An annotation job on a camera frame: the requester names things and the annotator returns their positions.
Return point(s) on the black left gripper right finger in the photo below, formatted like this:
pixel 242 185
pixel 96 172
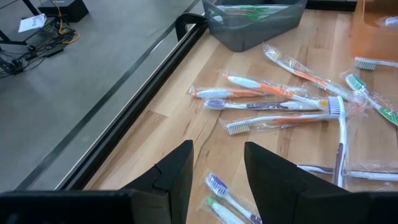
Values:
pixel 304 205

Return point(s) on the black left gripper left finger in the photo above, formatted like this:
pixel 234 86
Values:
pixel 149 205

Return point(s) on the green white toothbrush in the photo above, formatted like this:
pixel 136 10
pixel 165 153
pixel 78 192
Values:
pixel 365 63
pixel 224 213
pixel 388 114
pixel 258 8

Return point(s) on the purple white toothbrush in wrapper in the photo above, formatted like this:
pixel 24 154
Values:
pixel 217 184
pixel 373 175
pixel 267 105
pixel 342 133

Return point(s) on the cardboard box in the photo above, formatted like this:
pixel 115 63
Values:
pixel 367 40

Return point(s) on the grey plastic bin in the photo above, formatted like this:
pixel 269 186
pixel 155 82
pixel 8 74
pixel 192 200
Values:
pixel 248 37

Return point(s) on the black power adapter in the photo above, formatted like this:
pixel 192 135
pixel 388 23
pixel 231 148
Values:
pixel 54 52

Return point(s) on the black box on floor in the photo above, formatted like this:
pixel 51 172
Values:
pixel 65 9

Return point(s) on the white paper sheet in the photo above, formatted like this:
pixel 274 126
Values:
pixel 31 23

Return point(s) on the black table bracket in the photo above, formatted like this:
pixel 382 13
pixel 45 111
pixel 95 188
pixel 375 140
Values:
pixel 183 21

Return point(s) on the black metal floor frame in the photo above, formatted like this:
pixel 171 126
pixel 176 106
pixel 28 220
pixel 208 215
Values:
pixel 6 39

